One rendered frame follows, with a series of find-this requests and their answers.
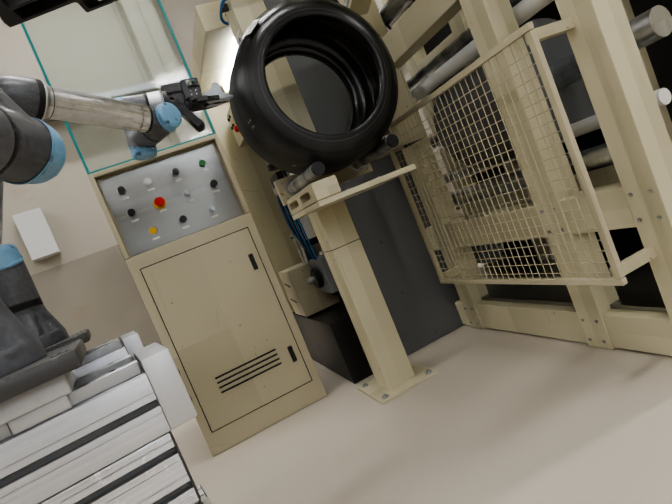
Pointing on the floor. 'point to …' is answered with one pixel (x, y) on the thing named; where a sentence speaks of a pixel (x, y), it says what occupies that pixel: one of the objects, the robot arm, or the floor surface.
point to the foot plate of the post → (398, 385)
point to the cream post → (337, 232)
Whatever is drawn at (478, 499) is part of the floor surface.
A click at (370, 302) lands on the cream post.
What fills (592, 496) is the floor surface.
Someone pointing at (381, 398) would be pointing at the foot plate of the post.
